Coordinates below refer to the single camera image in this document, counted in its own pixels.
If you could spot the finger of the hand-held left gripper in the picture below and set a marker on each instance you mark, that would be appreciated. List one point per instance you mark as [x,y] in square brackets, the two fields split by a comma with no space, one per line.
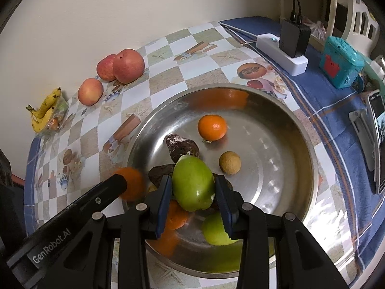
[111,188]

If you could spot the metal bowl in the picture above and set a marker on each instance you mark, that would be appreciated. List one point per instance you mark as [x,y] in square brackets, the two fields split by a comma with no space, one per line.
[270,156]

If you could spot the small reddish orange fruit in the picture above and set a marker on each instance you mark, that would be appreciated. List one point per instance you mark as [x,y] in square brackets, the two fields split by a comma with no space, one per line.
[54,124]

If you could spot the clear plastic bag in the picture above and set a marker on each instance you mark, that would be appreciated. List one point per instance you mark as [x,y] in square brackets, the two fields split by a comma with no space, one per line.
[315,30]

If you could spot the black phone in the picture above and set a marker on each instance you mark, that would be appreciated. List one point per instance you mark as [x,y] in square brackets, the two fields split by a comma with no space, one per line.
[379,120]

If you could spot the red apple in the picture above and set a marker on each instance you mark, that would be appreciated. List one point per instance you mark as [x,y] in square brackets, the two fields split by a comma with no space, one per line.
[129,66]
[90,91]
[104,67]

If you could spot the white chair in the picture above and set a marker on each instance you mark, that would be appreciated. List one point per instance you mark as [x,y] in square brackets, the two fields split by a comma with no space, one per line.
[332,9]

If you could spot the small yellowish round fruit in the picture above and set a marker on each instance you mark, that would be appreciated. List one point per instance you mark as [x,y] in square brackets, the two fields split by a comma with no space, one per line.
[230,162]

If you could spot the blue plaid tablecloth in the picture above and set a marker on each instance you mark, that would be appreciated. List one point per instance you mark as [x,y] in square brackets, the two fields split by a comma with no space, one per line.
[331,111]

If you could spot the white power strip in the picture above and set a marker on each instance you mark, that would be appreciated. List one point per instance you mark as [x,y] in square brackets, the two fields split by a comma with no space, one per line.
[288,63]

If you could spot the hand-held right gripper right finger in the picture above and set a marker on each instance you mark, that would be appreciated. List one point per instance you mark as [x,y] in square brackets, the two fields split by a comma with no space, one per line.
[225,207]

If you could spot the checked printed tablecloth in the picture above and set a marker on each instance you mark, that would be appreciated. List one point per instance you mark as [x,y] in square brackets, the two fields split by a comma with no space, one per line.
[210,63]

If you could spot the black charger adapter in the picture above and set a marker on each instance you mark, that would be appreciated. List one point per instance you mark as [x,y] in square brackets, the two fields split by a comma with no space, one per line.
[294,39]

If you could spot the dark brown fruit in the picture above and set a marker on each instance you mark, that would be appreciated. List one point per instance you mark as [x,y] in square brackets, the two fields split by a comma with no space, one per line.
[159,173]
[180,146]

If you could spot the yellow banana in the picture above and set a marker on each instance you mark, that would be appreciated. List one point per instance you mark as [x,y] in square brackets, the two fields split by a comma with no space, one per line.
[49,102]
[42,124]

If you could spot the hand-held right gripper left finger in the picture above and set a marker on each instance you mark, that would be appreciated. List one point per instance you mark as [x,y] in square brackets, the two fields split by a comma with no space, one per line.
[162,204]

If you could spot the teal and red toy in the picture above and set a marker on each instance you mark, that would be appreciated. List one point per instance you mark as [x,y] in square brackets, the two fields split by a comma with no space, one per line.
[340,63]

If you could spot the orange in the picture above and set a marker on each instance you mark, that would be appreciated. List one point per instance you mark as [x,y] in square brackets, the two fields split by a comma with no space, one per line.
[212,128]
[177,216]

